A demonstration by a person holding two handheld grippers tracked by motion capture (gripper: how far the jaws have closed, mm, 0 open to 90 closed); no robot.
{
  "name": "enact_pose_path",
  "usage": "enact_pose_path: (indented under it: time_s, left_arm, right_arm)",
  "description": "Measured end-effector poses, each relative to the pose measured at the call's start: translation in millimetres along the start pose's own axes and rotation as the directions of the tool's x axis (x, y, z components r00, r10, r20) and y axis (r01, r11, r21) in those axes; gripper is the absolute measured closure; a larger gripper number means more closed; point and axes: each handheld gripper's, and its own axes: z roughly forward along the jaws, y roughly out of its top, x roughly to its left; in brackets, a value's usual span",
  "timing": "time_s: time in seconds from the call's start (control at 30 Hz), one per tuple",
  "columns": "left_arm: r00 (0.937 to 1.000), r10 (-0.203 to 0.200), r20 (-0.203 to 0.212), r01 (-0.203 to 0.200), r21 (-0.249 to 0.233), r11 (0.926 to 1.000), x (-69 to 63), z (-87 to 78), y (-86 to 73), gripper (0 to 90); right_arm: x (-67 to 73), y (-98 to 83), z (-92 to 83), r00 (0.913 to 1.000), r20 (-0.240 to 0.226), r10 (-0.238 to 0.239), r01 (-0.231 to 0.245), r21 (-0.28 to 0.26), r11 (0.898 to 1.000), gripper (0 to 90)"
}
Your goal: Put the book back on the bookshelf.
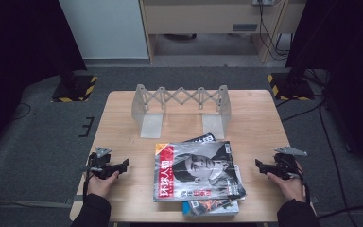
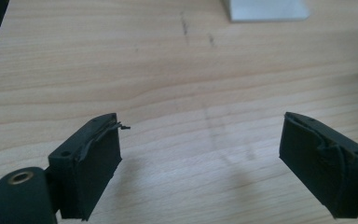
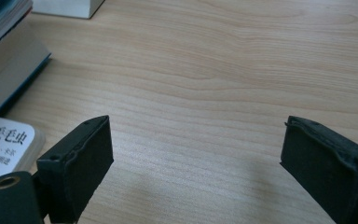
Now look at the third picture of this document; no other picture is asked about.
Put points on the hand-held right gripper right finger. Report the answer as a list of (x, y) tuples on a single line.
[(329, 168)]

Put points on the white caterpillar board book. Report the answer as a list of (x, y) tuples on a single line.
[(3, 149)]

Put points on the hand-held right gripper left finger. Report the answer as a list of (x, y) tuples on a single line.
[(74, 168)]

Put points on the expandable white metal bookend rack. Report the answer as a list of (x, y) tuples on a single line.
[(68, 7)]

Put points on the blue hardcover book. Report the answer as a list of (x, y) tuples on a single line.
[(6, 71)]

